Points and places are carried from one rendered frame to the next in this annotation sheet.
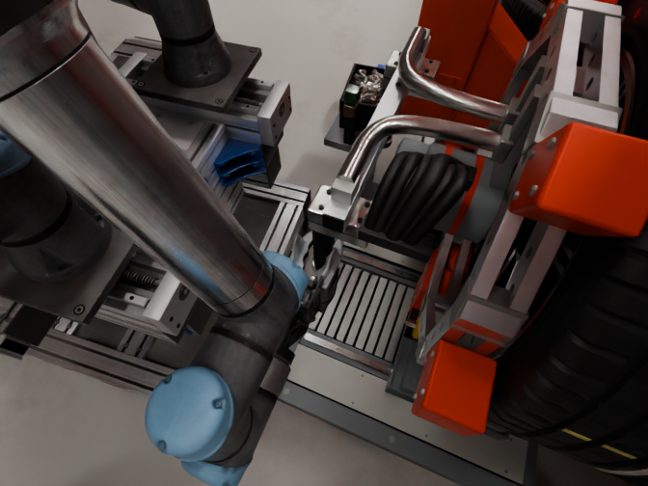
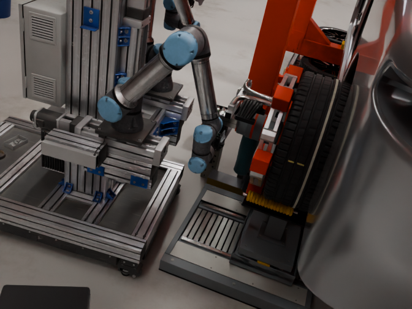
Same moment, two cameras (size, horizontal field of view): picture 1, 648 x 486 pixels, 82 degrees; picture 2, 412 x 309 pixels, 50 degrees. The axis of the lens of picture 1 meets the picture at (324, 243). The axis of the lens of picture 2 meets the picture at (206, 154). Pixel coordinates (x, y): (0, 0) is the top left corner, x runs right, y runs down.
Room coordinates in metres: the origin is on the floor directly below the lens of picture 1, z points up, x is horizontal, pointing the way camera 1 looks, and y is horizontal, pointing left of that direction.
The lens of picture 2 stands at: (-1.49, 0.39, 1.87)
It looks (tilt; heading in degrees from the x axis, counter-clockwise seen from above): 32 degrees down; 349
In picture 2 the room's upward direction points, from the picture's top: 12 degrees clockwise
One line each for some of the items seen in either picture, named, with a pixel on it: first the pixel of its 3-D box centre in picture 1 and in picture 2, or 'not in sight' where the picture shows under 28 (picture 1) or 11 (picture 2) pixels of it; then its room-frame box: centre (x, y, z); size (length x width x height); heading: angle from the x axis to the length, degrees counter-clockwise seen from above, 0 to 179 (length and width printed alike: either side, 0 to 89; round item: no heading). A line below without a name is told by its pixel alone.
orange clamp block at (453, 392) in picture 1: (451, 387); (260, 162); (0.08, -0.17, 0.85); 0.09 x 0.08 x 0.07; 157
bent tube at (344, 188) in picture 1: (432, 144); (254, 99); (0.33, -0.13, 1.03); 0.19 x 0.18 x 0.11; 67
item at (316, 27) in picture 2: not in sight; (330, 42); (2.60, -1.39, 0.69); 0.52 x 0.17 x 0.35; 67
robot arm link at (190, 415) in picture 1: (211, 399); (203, 138); (0.05, 0.11, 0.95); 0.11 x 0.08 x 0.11; 157
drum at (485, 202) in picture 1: (448, 190); (259, 127); (0.40, -0.22, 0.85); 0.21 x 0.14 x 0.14; 67
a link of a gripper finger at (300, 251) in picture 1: (299, 247); not in sight; (0.29, 0.04, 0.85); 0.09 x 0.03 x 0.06; 166
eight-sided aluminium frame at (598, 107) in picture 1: (491, 203); (273, 131); (0.37, -0.28, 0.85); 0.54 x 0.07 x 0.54; 157
